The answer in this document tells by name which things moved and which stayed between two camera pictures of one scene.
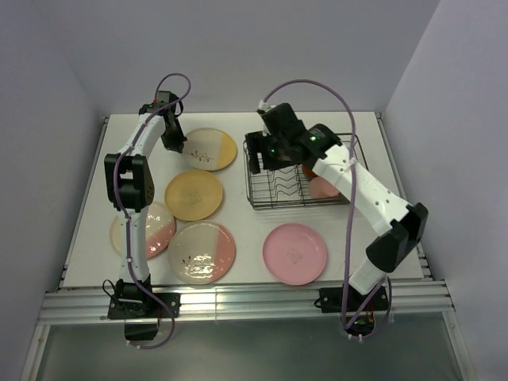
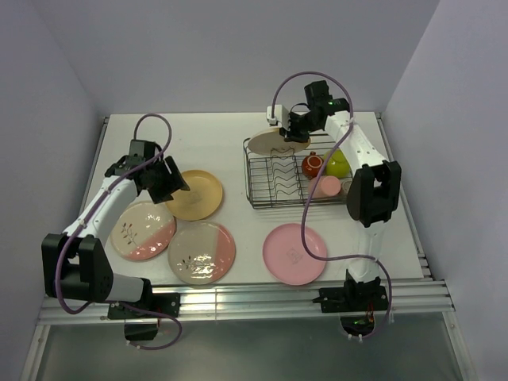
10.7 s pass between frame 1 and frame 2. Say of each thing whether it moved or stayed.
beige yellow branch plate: moved
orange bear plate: stayed
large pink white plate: stayed
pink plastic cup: stayed
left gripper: moved
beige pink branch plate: stayed
